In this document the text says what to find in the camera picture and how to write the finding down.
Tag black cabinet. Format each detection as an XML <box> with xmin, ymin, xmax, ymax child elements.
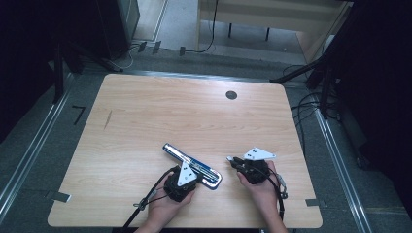
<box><xmin>93</xmin><ymin>0</ymin><xmax>141</xmax><ymax>60</ymax></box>

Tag black metal stand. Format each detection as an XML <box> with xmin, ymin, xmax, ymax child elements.
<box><xmin>269</xmin><ymin>52</ymin><xmax>342</xmax><ymax>121</ymax></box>
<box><xmin>52</xmin><ymin>41</ymin><xmax>124</xmax><ymax>105</ymax></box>

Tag right hand-held gripper cable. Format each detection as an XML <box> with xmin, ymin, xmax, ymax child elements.
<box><xmin>252</xmin><ymin>164</ymin><xmax>290</xmax><ymax>222</ymax></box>

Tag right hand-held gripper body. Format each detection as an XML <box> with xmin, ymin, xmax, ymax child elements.
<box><xmin>237</xmin><ymin>147</ymin><xmax>278</xmax><ymax>185</ymax></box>

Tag black tape floor mark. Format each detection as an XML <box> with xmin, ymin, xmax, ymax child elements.
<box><xmin>71</xmin><ymin>105</ymin><xmax>86</xmax><ymax>126</ymax></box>

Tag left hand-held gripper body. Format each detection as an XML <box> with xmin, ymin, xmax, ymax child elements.
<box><xmin>163</xmin><ymin>160</ymin><xmax>204</xmax><ymax>204</ymax></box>

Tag person's left hand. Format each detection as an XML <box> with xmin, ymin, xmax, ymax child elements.
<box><xmin>147</xmin><ymin>188</ymin><xmax>197</xmax><ymax>225</ymax></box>

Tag person's right hand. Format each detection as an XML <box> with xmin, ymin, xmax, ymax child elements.
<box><xmin>236</xmin><ymin>160</ymin><xmax>283</xmax><ymax>216</ymax></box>

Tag left hand-held gripper cable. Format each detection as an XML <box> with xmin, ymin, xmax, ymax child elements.
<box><xmin>120</xmin><ymin>165</ymin><xmax>181</xmax><ymax>233</ymax></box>

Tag metal floor rail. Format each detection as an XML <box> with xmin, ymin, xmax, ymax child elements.
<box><xmin>81</xmin><ymin>68</ymin><xmax>305</xmax><ymax>89</ymax></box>
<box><xmin>0</xmin><ymin>73</ymin><xmax>76</xmax><ymax>216</ymax></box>
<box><xmin>313</xmin><ymin>108</ymin><xmax>374</xmax><ymax>233</ymax></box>

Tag black hanging cable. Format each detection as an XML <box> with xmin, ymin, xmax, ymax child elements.
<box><xmin>185</xmin><ymin>0</ymin><xmax>220</xmax><ymax>54</ymax></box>

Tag blue stapler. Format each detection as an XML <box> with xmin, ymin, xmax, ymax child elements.
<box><xmin>162</xmin><ymin>142</ymin><xmax>223</xmax><ymax>191</ymax></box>

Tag hand-held gripper cable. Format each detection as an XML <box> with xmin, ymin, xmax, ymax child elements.
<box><xmin>120</xmin><ymin>165</ymin><xmax>181</xmax><ymax>233</ymax></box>
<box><xmin>252</xmin><ymin>164</ymin><xmax>290</xmax><ymax>222</ymax></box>

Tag white floor cable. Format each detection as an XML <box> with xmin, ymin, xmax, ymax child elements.
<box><xmin>123</xmin><ymin>44</ymin><xmax>140</xmax><ymax>71</ymax></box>

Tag black floor cables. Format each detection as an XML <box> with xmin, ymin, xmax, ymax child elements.
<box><xmin>282</xmin><ymin>62</ymin><xmax>342</xmax><ymax>157</ymax></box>

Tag light wooden desk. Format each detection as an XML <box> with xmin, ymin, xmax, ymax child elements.
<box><xmin>194</xmin><ymin>0</ymin><xmax>355</xmax><ymax>65</ymax></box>

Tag dark curtain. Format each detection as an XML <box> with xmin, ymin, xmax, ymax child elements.
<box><xmin>319</xmin><ymin>0</ymin><xmax>412</xmax><ymax>210</ymax></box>
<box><xmin>0</xmin><ymin>0</ymin><xmax>100</xmax><ymax>144</ymax></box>

